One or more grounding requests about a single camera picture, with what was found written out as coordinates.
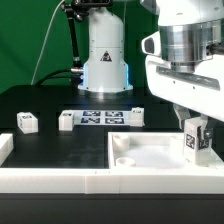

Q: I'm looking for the fiducial marker sheet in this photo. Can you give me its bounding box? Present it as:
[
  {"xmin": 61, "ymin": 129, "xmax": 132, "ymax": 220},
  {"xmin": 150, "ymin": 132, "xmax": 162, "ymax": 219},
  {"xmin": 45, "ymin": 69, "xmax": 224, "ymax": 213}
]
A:
[{"xmin": 75, "ymin": 110, "xmax": 130, "ymax": 126}]

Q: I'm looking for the white square tabletop part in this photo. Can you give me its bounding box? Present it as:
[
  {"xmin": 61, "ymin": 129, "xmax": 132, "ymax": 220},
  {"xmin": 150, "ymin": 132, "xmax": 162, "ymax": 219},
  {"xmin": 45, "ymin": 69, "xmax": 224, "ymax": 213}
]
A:
[{"xmin": 106, "ymin": 132, "xmax": 221, "ymax": 170}]

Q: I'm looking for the grey cable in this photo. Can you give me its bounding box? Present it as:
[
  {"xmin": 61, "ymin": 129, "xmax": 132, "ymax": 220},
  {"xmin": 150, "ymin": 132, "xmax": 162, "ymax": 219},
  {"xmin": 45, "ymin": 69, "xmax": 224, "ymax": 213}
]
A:
[{"xmin": 30, "ymin": 0, "xmax": 67, "ymax": 86}]

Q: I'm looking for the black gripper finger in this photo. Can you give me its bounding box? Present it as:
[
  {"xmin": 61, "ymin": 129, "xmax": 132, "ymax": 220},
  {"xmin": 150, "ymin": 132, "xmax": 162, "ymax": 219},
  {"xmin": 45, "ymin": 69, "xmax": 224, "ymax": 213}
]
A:
[
  {"xmin": 197, "ymin": 115, "xmax": 217, "ymax": 150},
  {"xmin": 173, "ymin": 104, "xmax": 191, "ymax": 130}
]

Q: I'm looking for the black cable bundle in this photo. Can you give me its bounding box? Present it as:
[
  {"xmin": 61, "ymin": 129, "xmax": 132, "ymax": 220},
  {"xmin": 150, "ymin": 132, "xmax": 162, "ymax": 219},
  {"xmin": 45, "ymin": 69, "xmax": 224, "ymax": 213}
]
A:
[{"xmin": 34, "ymin": 68, "xmax": 84, "ymax": 88}]

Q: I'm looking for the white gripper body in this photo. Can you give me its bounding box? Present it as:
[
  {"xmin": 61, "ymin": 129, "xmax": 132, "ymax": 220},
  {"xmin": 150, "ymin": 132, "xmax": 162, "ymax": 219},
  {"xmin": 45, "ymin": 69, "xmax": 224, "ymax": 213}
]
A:
[{"xmin": 141, "ymin": 32, "xmax": 224, "ymax": 122}]

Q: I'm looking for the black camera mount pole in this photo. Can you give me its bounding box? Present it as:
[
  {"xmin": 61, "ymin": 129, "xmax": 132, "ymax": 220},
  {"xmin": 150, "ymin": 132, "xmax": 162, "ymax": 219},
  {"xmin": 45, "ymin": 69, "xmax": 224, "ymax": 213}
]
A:
[{"xmin": 61, "ymin": 0, "xmax": 88, "ymax": 76}]

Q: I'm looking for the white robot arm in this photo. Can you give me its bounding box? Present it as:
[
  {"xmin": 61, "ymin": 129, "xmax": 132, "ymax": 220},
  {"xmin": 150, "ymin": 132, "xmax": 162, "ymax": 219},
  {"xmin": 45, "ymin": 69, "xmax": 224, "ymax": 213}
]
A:
[{"xmin": 79, "ymin": 0, "xmax": 224, "ymax": 149}]

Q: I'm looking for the white U-shaped obstacle fence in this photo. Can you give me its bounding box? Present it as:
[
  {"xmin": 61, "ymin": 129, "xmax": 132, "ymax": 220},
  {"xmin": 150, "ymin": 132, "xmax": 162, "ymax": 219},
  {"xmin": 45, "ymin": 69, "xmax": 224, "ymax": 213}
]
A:
[{"xmin": 0, "ymin": 133, "xmax": 224, "ymax": 195}]

